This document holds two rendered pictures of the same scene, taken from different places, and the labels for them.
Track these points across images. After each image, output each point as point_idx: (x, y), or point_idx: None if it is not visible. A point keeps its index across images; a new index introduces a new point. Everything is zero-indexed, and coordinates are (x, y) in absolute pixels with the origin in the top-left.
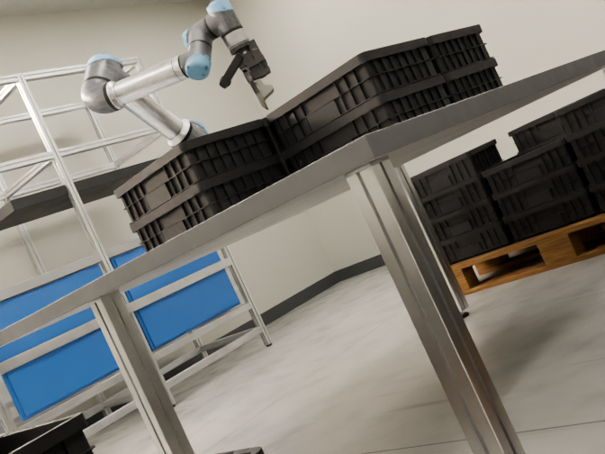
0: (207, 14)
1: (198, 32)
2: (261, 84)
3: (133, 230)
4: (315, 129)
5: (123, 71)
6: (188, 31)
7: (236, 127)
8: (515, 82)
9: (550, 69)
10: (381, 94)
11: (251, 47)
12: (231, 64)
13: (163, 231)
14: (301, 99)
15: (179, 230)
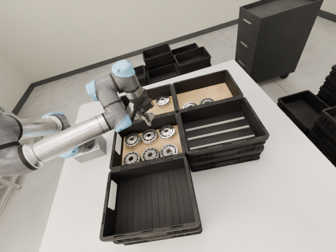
0: (113, 75)
1: (111, 93)
2: (149, 115)
3: (119, 244)
4: (218, 157)
5: (9, 118)
6: (96, 89)
7: (190, 175)
8: (311, 141)
9: (286, 115)
10: (264, 148)
11: (143, 94)
12: (135, 109)
13: (149, 239)
14: (218, 149)
15: (166, 237)
